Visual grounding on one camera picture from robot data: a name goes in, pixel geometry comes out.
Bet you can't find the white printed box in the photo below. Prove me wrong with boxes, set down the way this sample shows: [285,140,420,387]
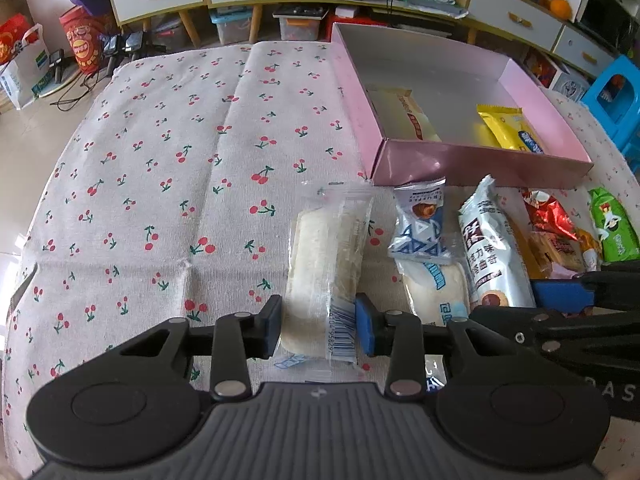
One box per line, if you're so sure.
[554,71,592,107]

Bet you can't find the blue plastic stool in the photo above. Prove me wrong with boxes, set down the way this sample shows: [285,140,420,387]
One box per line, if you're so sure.
[579,54,640,157]

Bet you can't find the red foil snack packet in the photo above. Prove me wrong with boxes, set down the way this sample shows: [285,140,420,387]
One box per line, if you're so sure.
[520,187,582,242]

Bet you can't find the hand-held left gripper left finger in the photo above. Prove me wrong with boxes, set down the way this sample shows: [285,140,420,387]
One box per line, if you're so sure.
[117,294,284,403]

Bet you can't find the long white silver snack packet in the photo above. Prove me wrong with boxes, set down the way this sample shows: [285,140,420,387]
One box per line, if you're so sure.
[457,174,539,312]

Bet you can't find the white bread packet blue label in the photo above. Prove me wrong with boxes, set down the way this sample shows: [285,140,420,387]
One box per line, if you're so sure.
[400,257,474,329]

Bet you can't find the cherry print tablecloth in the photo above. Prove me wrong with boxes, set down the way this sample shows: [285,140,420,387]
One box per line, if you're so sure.
[0,41,640,480]

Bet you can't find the clear white pastry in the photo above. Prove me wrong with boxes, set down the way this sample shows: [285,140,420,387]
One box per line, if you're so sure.
[276,181,376,367]

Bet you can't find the red gift bag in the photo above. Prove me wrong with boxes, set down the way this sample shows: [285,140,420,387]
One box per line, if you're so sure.
[0,13,32,63]

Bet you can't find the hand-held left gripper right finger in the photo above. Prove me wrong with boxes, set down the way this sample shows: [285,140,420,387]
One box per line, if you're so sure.
[355,293,501,398]

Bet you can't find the blue triangle print snack packet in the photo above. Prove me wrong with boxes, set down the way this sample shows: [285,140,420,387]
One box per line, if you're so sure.
[387,176,454,267]

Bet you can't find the orange snack packet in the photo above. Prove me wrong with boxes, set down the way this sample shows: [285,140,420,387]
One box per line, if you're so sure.
[505,215,547,282]

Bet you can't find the green snack packet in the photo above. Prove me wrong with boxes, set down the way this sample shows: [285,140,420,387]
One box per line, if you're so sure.
[586,186,640,264]

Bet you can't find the white shopping bag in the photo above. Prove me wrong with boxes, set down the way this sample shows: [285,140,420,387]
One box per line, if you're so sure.
[0,23,52,112]

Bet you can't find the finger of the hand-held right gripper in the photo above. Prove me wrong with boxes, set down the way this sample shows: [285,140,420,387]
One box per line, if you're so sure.
[530,268,640,314]
[469,304,640,362]

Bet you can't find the red printed bag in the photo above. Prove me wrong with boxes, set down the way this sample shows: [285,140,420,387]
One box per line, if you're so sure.
[58,4,119,74]

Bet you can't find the wooden cabinet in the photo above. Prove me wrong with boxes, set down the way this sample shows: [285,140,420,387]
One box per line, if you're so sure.
[100,0,640,81]

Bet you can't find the black tripod devices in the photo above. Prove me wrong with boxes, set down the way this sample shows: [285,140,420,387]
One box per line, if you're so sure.
[101,31,167,62]

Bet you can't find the clear storage bin dark lid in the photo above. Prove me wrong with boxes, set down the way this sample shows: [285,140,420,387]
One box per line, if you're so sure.
[271,4,329,42]

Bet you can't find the black floor cable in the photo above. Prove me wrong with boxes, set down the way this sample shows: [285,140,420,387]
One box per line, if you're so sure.
[56,74,97,112]

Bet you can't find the clear storage bin blue lid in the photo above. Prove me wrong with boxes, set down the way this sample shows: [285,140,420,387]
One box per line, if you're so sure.
[209,6,254,47]

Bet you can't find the pink cardboard box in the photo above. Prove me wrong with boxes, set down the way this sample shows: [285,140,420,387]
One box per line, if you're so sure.
[329,21,595,192]

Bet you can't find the red patterned box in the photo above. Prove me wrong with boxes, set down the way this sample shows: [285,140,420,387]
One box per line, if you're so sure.
[521,46,572,87]

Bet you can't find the cream brown snack packet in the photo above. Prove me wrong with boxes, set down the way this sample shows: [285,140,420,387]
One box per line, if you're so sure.
[530,230,601,282]

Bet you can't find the yellow snack packet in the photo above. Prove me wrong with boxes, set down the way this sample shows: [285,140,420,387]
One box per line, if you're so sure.
[475,103,547,156]

